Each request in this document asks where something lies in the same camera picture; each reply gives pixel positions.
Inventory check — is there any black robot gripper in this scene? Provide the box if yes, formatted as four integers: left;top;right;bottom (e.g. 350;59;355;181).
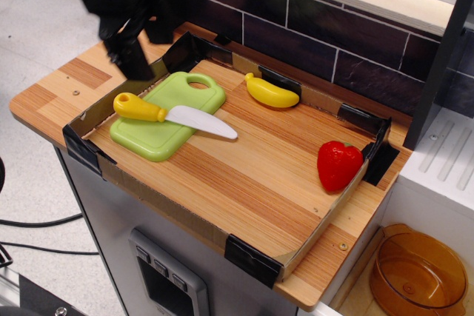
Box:
82;0;174;81

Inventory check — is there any grey toy oven front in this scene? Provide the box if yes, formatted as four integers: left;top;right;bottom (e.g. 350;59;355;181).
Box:
129;229;210;315

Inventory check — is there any yellow handled white toy knife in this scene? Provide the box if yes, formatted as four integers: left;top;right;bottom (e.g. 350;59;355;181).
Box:
113;93;238;140

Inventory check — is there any dark grey cabinet post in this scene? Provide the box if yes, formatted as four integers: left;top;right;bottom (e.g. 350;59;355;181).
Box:
404;0;473;150

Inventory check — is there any black floor cable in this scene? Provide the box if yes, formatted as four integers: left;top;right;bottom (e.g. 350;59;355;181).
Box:
0;212;84;229

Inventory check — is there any orange transparent plastic bowl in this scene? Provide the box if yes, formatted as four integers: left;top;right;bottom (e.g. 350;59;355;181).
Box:
370;224;468;315

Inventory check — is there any white toy sink counter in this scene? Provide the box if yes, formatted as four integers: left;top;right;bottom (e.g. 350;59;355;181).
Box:
401;108;473;219

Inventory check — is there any yellow toy banana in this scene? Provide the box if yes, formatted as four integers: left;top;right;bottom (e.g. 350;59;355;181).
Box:
244;73;300;109

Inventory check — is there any green plastic cutting board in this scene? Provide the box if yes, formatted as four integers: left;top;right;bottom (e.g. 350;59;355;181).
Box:
110;72;226;162

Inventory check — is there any cardboard fence with black tape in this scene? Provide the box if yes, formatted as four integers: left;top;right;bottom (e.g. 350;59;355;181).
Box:
63;32;398;293

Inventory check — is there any red toy strawberry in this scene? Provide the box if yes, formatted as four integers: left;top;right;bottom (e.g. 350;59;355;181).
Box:
317;141;364;192

